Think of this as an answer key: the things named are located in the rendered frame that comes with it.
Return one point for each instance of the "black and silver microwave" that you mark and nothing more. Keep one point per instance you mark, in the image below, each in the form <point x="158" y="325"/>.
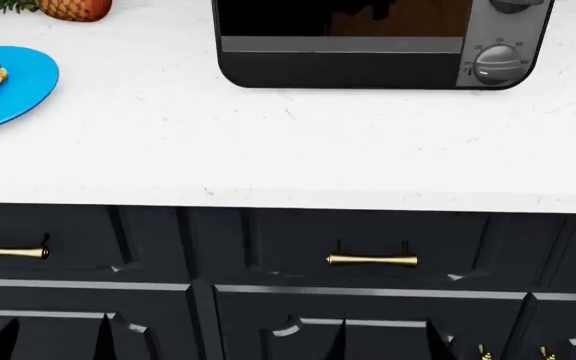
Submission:
<point x="338" y="67"/>

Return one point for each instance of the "grey microwave dial with numbers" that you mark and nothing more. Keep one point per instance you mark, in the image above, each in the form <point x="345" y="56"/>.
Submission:
<point x="498" y="65"/>

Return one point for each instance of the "black drawer front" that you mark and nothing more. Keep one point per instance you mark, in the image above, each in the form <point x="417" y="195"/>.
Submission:
<point x="68" y="240"/>
<point x="288" y="247"/>

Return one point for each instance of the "black cabinet door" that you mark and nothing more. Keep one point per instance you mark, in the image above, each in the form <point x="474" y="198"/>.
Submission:
<point x="368" y="330"/>
<point x="568" y="326"/>
<point x="68" y="330"/>

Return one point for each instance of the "small brass cabinet knob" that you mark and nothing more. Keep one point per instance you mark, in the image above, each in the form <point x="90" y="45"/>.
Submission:
<point x="483" y="352"/>
<point x="546" y="353"/>

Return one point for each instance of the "orange pineapple with green leaves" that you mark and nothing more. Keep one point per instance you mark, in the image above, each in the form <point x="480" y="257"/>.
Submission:
<point x="75" y="8"/>

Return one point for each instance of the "blue round plate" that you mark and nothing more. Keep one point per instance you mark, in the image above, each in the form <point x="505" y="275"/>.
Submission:
<point x="28" y="86"/>

